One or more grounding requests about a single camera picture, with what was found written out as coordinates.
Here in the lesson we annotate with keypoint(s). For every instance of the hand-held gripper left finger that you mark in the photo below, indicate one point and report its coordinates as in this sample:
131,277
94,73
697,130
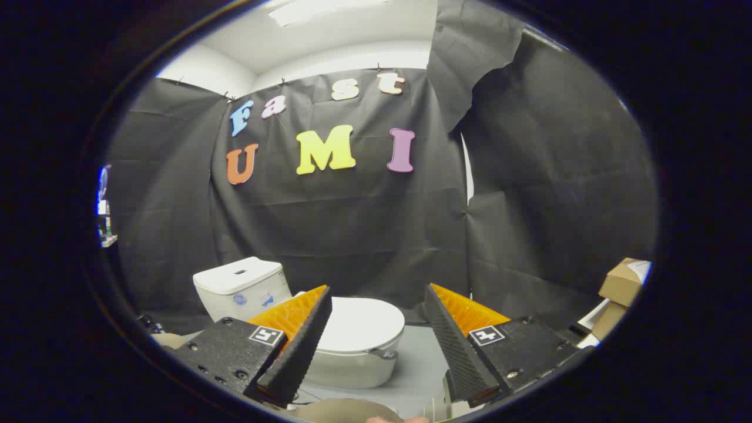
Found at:
296,352

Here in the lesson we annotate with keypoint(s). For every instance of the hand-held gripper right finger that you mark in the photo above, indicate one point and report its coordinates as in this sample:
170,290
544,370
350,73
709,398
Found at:
458,352

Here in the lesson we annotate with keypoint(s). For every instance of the person's leg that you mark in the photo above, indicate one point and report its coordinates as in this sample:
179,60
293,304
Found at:
346,411

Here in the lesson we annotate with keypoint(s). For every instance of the black backdrop cloth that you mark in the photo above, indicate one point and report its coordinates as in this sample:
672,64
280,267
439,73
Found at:
352,223

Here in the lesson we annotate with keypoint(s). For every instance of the brown cardboard box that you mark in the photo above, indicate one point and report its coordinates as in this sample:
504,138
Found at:
620,285
608,320

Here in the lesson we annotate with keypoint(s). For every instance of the cluttered shelf items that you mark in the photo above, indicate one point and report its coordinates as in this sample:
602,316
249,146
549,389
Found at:
104,223

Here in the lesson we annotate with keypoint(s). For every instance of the ceiling light panel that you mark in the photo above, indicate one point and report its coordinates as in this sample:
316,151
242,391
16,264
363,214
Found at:
317,9

